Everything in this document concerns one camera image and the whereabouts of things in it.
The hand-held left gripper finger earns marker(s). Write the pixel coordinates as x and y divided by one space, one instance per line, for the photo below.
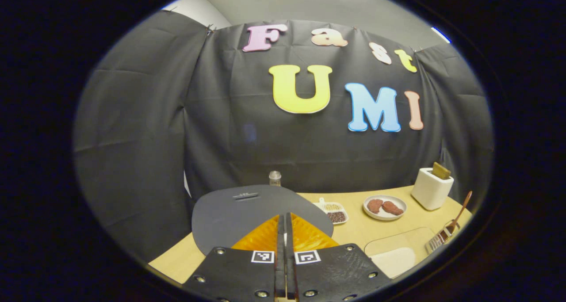
290 266
281 266

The grey silver rice cooker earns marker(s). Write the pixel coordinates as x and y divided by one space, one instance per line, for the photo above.
230 213

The brown wooden spoon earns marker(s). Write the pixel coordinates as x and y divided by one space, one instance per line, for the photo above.
460 211

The white divided bean dish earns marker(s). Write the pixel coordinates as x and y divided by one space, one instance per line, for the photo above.
334 212

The small clear glass bottle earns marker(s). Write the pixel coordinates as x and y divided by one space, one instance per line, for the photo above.
275 179

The red meat piece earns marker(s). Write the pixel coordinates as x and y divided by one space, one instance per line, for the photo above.
375 205
392 208

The white round plate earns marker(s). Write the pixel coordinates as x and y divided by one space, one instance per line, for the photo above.
384 216

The clear glass tray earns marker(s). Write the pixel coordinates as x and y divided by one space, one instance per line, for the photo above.
402 239

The white toaster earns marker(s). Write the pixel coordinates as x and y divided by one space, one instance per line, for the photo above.
431 191

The brown toast slice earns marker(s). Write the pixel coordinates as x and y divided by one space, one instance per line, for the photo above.
441 171

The black backdrop cloth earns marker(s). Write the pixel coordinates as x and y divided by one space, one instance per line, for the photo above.
141 138

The small ceiling light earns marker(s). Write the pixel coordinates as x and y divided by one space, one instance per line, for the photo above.
441 34

